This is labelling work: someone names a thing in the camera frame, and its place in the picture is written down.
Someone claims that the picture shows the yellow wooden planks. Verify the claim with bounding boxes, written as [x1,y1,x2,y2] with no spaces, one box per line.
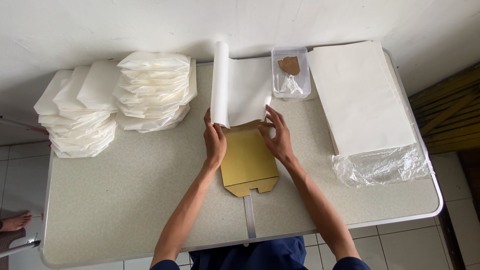
[408,62,480,155]

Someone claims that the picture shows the pile of folded white bags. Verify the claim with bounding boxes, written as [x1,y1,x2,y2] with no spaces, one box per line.
[34,61,121,159]
[112,51,198,134]

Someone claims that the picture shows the dark brown stool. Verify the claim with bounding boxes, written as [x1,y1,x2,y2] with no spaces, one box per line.
[0,227,27,265]

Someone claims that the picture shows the silver metal rod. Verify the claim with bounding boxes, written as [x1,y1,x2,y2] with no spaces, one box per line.
[0,240,41,259]

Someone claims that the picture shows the person's left hand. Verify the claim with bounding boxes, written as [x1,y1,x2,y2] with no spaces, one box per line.
[203,108,228,170]

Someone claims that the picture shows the stack of flat white paper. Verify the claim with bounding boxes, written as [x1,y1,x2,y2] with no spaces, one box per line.
[307,40,418,157]

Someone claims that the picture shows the clear plastic wrap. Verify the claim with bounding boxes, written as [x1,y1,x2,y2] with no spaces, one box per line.
[330,47,436,188]

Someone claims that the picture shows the brown cardboard piece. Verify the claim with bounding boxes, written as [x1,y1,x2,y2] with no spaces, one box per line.
[277,56,301,76]

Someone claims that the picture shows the clear container lid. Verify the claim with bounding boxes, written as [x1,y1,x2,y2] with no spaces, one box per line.
[284,88,318,102]

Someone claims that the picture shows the white paper sheet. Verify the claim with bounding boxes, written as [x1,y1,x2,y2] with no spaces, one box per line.
[210,41,274,129]

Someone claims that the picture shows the gold cardboard template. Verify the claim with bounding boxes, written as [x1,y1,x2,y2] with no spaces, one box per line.
[220,120,280,198]

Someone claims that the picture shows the person's right hand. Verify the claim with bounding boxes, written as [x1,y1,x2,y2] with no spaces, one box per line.
[257,105,297,164]

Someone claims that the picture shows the person's dark blue clothing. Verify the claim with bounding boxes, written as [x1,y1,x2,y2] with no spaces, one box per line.
[150,236,372,270]

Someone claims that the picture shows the clear plastic container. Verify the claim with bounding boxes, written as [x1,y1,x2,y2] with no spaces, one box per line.
[271,46,312,99]

